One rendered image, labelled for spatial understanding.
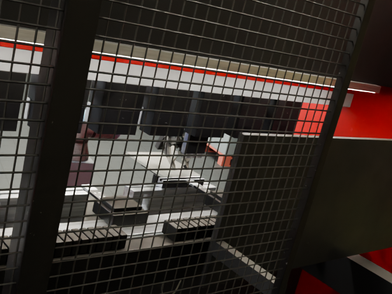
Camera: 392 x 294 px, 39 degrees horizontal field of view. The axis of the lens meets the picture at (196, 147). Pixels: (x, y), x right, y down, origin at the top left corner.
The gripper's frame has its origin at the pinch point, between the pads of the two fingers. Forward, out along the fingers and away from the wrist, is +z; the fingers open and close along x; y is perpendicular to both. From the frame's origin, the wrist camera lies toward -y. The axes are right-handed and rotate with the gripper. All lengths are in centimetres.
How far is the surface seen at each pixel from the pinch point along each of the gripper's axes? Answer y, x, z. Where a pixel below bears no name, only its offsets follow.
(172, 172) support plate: -0.6, -3.1, 1.9
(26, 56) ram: 31, -72, -22
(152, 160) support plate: -11.0, -3.1, -6.8
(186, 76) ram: 31.3, -15.4, -22.0
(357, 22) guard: 104, -36, 3
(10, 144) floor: -307, 75, -123
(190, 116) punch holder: 17.8, -5.2, -13.3
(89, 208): -8.8, -36.3, 11.3
